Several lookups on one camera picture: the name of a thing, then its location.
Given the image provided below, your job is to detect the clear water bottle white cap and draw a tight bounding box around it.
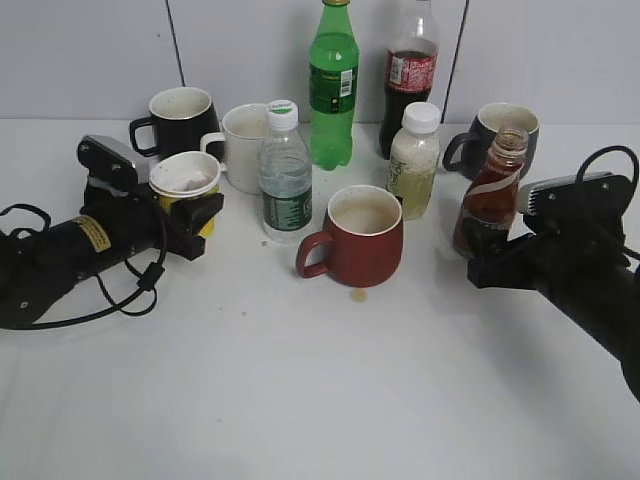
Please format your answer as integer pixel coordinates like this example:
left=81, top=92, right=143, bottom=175
left=258, top=99, right=313, bottom=244

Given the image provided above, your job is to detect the red ceramic mug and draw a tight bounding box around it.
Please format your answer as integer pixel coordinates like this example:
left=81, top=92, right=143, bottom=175
left=295, top=185, right=404, bottom=288

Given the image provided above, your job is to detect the brown Nescafe coffee bottle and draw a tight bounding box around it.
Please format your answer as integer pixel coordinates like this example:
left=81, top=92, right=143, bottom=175
left=452, top=126, right=529, bottom=259

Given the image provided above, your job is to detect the dark grey ceramic mug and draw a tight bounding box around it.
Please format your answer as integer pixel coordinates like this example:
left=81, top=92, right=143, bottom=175
left=442, top=102, right=540, bottom=180

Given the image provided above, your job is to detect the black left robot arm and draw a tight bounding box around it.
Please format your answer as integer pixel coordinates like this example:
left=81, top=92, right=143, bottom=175
left=1, top=185, right=224, bottom=330

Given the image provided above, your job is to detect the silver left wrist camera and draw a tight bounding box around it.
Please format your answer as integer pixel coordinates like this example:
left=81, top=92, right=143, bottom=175
left=77, top=135, right=151, bottom=192

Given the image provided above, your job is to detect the black ceramic mug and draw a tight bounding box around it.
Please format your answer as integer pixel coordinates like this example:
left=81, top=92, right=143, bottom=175
left=129, top=87, right=220, bottom=159

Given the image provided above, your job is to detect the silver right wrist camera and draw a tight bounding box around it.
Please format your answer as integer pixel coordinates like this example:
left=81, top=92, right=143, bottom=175
left=516, top=172, right=614, bottom=217

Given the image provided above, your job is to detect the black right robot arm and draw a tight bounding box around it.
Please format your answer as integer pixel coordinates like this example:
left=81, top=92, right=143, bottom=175
left=467, top=172, right=639, bottom=395

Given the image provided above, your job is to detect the green soda bottle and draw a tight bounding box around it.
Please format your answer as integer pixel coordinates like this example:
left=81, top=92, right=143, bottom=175
left=309, top=1, right=360, bottom=171

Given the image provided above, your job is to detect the yellow paper cup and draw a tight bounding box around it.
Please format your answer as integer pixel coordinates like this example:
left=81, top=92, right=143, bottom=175
left=149, top=151, right=222, bottom=227

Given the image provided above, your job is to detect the pale juice bottle white cap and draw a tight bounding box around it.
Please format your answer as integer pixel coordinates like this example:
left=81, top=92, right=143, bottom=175
left=386, top=102, right=440, bottom=221

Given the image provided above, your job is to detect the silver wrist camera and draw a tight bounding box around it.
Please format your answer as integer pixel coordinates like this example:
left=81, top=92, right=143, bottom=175
left=77, top=135, right=151, bottom=192
left=516, top=172, right=614, bottom=217

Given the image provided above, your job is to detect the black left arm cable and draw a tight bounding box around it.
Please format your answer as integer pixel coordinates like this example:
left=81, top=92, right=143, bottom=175
left=0, top=192, right=168, bottom=331

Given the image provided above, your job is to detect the cola bottle red label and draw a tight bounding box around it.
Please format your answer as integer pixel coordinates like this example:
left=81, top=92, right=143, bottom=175
left=378, top=1, right=439, bottom=160

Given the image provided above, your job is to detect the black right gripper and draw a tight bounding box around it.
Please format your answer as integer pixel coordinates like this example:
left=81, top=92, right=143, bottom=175
left=467, top=174, right=630, bottom=293

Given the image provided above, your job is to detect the white ceramic mug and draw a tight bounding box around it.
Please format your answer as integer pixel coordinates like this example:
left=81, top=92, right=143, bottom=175
left=200, top=103, right=268, bottom=195

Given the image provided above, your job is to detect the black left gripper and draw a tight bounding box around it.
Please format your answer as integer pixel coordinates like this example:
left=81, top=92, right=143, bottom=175
left=81, top=175, right=224, bottom=261

